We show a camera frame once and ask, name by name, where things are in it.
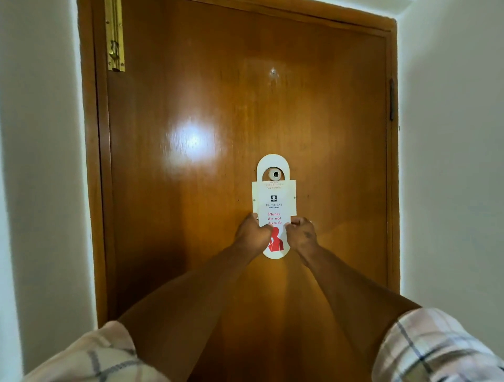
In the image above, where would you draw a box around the brown wooden door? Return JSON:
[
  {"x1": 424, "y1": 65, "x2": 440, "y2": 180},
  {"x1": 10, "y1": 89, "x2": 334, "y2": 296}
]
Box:
[{"x1": 91, "y1": 0, "x2": 390, "y2": 382}]

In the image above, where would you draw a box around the plaid shirt sleeve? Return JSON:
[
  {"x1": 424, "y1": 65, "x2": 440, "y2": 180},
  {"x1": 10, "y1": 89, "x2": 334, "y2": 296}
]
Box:
[
  {"x1": 371, "y1": 308, "x2": 504, "y2": 382},
  {"x1": 22, "y1": 321, "x2": 172, "y2": 382}
]

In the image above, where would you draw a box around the brown wooden door frame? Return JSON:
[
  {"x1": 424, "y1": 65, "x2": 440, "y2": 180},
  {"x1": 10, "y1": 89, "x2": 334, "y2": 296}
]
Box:
[{"x1": 77, "y1": 0, "x2": 401, "y2": 329}]

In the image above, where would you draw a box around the person's left hand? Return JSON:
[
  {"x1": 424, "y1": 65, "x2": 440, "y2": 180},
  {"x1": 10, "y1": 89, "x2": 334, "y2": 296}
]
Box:
[{"x1": 234, "y1": 213, "x2": 274, "y2": 256}]

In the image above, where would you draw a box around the brass door bolt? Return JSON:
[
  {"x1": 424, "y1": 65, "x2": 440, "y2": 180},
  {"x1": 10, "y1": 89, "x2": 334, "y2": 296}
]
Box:
[{"x1": 104, "y1": 0, "x2": 126, "y2": 72}]

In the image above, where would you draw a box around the plaid shirt right sleeve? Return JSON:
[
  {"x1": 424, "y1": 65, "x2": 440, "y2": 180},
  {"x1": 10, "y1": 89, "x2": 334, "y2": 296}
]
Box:
[{"x1": 371, "y1": 308, "x2": 504, "y2": 382}]

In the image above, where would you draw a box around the person's right forearm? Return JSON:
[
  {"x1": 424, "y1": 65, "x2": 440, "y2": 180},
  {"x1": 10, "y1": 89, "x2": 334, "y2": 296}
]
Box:
[{"x1": 299, "y1": 244, "x2": 422, "y2": 382}]

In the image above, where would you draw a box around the white door hanger sign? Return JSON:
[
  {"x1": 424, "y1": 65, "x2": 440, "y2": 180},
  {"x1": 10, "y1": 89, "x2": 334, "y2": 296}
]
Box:
[{"x1": 251, "y1": 154, "x2": 297, "y2": 260}]

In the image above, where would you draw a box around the person's left forearm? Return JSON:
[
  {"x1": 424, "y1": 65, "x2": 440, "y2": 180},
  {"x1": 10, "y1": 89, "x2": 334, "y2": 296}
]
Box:
[{"x1": 118, "y1": 242, "x2": 262, "y2": 382}]

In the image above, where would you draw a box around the person's right hand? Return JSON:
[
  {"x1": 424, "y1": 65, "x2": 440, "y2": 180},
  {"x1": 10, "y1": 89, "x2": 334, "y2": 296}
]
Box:
[{"x1": 285, "y1": 216, "x2": 319, "y2": 256}]

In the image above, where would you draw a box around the plaid shirt left sleeve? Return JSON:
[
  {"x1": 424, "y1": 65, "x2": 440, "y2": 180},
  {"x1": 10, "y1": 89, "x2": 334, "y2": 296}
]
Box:
[{"x1": 22, "y1": 321, "x2": 172, "y2": 382}]

